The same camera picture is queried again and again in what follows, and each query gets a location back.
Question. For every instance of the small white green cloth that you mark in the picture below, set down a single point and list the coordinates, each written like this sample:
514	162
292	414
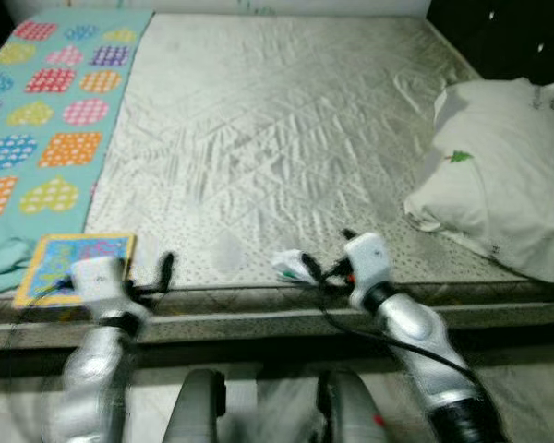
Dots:
291	266

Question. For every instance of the colourful children's board book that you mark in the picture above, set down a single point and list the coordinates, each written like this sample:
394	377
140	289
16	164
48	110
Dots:
46	268

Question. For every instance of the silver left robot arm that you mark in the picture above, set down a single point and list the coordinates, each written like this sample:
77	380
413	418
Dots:
88	388

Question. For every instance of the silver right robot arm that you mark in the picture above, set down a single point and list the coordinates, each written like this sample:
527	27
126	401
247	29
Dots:
425	351

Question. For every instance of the dark bed base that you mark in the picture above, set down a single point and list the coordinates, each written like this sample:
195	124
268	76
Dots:
258	358

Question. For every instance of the grey left robot leg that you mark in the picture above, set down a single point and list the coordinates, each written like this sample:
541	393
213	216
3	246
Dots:
194	411

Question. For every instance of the grey robot leg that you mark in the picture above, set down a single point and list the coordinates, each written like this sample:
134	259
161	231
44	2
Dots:
351	411
194	411

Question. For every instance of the grey right robot leg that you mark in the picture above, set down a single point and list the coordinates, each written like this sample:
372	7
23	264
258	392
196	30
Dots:
351	411

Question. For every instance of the grey quilted mattress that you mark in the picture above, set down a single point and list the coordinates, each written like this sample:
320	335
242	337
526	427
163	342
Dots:
258	138

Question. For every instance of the white pillow green tree print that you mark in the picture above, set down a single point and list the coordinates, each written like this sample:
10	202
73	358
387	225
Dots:
508	175

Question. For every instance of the teal blanket colourful shapes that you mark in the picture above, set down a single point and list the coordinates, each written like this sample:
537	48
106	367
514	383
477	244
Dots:
55	92

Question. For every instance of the dark tufted headboard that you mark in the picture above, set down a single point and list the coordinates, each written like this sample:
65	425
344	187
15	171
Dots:
499	37

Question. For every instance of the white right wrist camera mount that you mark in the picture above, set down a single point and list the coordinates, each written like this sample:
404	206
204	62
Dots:
369	263

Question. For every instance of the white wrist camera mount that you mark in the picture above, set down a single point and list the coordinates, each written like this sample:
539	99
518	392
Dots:
369	263
100	281

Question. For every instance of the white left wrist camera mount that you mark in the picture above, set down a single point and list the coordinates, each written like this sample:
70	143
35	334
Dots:
100	281

